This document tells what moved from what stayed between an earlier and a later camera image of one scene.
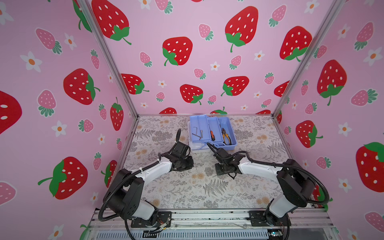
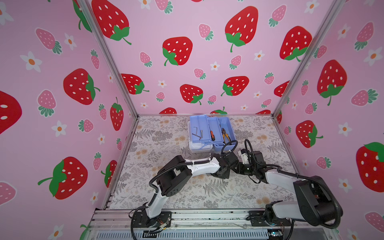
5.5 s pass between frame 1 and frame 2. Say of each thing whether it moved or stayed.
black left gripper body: moved
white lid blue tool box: stayed
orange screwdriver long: stayed
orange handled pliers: stayed
